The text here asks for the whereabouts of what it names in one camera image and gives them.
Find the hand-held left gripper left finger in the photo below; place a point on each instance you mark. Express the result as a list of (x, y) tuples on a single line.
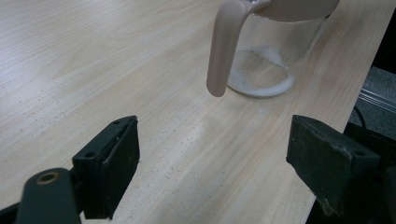
[(107, 168)]

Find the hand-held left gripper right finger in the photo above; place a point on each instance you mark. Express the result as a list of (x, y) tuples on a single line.
[(327, 161)]

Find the metal floor rail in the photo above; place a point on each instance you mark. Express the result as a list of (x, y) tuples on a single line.
[(378, 101)]

